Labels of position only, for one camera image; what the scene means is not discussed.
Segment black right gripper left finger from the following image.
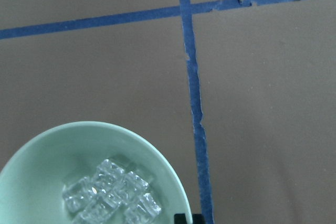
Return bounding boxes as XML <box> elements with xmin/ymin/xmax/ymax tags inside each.
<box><xmin>174</xmin><ymin>214</ymin><xmax>187</xmax><ymax>224</ymax></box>

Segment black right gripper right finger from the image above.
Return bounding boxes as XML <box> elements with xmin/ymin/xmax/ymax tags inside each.
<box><xmin>192</xmin><ymin>214</ymin><xmax>205</xmax><ymax>224</ymax></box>

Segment clear ice cubes in bowl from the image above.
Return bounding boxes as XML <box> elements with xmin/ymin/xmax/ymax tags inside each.
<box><xmin>62</xmin><ymin>159</ymin><xmax>162</xmax><ymax>223</ymax></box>

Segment mint green bowl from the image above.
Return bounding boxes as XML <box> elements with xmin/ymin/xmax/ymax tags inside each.
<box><xmin>1</xmin><ymin>122</ymin><xmax>193</xmax><ymax>223</ymax></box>

